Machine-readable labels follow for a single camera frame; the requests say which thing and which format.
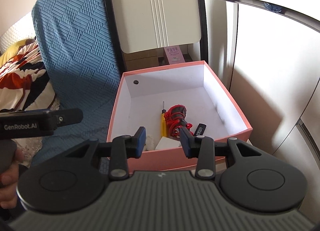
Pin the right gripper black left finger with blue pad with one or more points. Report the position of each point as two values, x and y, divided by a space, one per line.
122 148

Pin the black curved rail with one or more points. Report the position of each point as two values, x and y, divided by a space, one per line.
299 17

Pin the red toy figure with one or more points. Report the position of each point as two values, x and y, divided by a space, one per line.
175 120

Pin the red white black blanket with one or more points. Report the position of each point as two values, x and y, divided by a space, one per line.
25 83

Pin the blue textured sofa cover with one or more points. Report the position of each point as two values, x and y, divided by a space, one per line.
77 51

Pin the yellow pillow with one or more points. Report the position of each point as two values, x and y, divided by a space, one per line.
14 49

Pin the beige floral lace cloth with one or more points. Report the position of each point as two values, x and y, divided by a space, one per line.
31 146

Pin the person's left hand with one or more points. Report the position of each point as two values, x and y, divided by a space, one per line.
9 180

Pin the small pink product box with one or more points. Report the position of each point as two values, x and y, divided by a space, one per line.
173 55

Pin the white USB-A charger cube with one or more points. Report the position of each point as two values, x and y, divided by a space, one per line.
167 143

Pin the black USB flash drive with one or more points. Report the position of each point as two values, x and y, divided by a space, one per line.
200 129

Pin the yellow handle screwdriver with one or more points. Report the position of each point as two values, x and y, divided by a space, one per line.
163 123

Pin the pink open shoebox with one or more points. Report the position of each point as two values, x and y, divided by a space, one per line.
165 99

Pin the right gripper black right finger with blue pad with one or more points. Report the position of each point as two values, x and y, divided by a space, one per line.
202 148

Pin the cream white cabinet panel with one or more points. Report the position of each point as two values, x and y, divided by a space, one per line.
153 24

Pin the brown cardboard box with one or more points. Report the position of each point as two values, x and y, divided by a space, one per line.
141 60

